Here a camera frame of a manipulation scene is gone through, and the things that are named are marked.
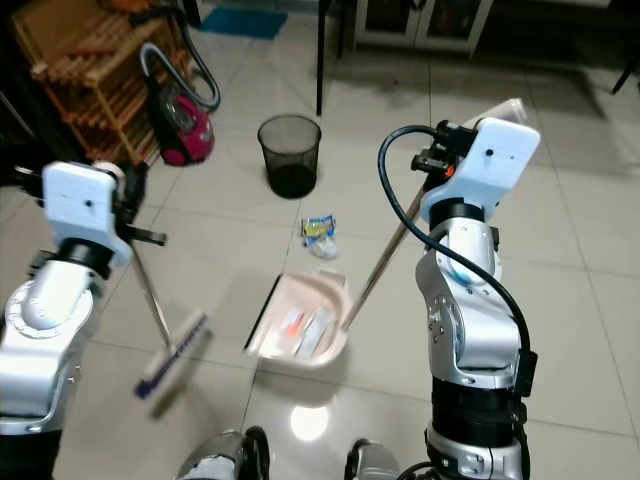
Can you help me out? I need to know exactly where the cream broom with blue bristles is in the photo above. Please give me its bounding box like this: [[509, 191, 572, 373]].
[[130, 245, 214, 403]]

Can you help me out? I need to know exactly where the cream long-handled dustpan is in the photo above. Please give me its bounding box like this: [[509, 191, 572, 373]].
[[244, 96, 531, 372]]

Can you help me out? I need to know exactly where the blue floor mat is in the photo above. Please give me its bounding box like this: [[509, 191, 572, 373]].
[[199, 8, 289, 42]]

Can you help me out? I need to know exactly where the red vacuum cleaner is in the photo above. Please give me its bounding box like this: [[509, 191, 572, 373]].
[[139, 42, 222, 168]]

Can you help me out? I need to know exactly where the white cabinet with glass doors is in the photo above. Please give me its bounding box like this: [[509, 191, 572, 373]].
[[352, 0, 493, 54]]

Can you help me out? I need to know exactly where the white table with black legs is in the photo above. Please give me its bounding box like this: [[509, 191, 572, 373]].
[[314, 0, 333, 117]]

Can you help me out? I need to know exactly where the wooden slatted rack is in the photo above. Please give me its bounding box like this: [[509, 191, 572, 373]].
[[10, 0, 193, 168]]

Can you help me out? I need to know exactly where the blue yellow snack wrapper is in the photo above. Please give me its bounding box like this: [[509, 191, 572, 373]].
[[300, 214, 339, 243]]

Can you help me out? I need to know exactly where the black mesh waste bin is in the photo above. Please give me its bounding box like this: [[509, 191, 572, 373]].
[[257, 114, 323, 200]]

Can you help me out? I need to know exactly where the clear plastic wrapper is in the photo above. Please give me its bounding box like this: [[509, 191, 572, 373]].
[[310, 238, 341, 262]]

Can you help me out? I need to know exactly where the red white wrapper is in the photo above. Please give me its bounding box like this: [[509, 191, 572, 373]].
[[282, 308, 309, 341]]

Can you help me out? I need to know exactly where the white paper scrap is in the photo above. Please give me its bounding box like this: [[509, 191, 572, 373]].
[[300, 310, 339, 358]]

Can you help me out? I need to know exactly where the silver left robot leg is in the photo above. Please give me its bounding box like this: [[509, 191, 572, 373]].
[[178, 426, 272, 480]]

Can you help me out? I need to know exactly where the silver robot leg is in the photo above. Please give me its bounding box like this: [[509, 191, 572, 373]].
[[178, 426, 272, 480], [344, 437, 407, 480]]

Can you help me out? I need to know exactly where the silver right robot leg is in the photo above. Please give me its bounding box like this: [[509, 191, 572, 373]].
[[344, 437, 407, 480]]

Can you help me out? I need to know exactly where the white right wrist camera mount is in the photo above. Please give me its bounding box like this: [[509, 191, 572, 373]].
[[434, 116, 542, 218]]

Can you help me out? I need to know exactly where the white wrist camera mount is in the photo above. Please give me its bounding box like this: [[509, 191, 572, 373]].
[[434, 116, 542, 218], [42, 162, 133, 266]]

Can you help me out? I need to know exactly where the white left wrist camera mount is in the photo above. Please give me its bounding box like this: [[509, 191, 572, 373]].
[[42, 162, 133, 266]]

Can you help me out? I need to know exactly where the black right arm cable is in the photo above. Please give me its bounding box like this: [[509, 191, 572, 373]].
[[377, 124, 533, 353]]

